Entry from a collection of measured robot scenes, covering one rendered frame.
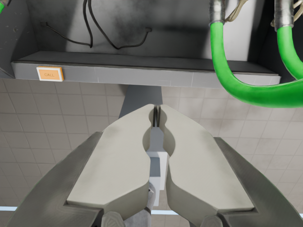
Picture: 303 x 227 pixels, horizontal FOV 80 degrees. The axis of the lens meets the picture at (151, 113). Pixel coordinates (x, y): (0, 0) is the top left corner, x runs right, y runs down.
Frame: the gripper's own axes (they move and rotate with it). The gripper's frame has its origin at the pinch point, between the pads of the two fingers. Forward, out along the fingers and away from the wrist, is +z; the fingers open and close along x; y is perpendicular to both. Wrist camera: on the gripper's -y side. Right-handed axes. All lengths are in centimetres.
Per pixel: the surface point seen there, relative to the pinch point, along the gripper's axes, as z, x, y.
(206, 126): 124, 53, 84
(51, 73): 28.0, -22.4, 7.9
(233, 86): 2.9, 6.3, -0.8
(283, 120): 124, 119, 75
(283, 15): 12.5, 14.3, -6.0
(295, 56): 8.7, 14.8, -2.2
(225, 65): 7.2, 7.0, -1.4
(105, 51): 41.3, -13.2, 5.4
